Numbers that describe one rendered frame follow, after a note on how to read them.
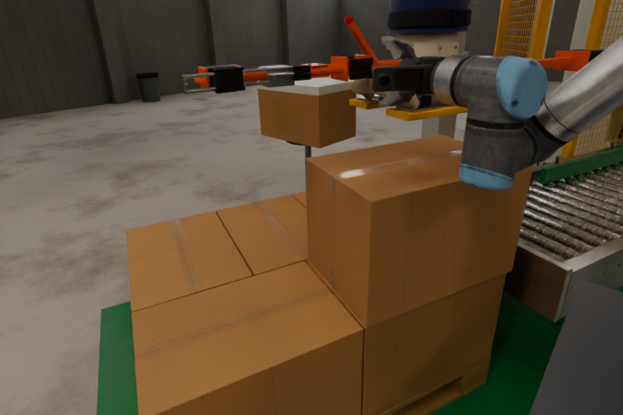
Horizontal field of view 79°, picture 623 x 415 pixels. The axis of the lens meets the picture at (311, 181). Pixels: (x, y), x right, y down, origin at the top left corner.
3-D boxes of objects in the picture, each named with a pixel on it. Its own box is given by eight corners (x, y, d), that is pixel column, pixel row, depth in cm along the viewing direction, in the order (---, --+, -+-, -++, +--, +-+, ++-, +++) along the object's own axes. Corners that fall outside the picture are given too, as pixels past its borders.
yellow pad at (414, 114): (473, 102, 118) (475, 86, 116) (501, 107, 109) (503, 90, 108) (384, 115, 104) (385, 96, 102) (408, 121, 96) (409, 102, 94)
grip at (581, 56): (570, 68, 106) (574, 49, 104) (603, 69, 99) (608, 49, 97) (552, 69, 103) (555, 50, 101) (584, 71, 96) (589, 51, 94)
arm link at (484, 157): (527, 184, 68) (542, 117, 64) (496, 200, 62) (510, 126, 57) (478, 171, 75) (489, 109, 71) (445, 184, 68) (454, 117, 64)
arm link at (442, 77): (447, 109, 67) (452, 52, 63) (427, 105, 71) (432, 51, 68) (482, 104, 71) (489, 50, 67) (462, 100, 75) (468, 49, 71)
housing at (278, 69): (285, 82, 97) (284, 64, 95) (296, 85, 91) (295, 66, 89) (259, 84, 94) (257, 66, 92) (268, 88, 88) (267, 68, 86)
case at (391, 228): (432, 223, 164) (441, 134, 150) (512, 270, 131) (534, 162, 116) (308, 258, 141) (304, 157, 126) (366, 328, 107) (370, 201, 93)
